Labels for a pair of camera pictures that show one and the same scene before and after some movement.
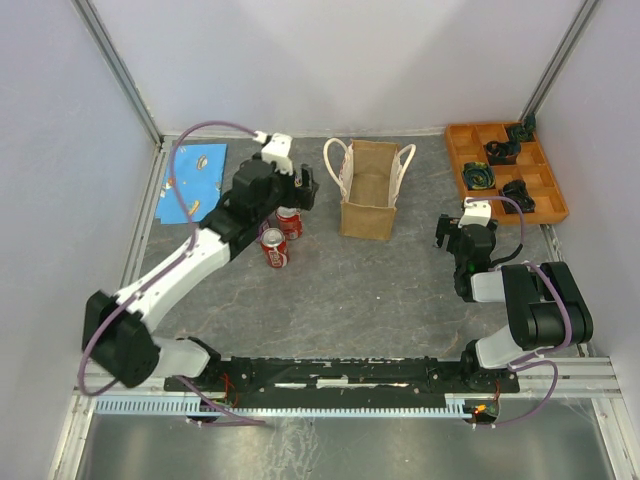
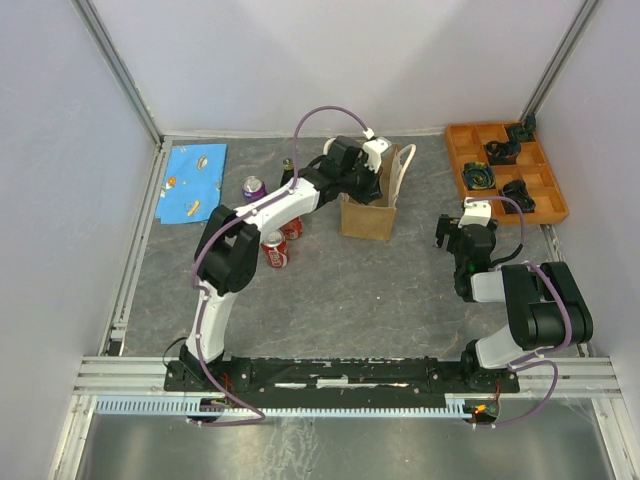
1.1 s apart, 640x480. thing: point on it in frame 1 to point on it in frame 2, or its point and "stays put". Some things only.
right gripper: (443, 228) stays put
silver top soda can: (275, 247) stays put
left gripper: (300, 197) to (373, 190)
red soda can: (290, 222) stays put
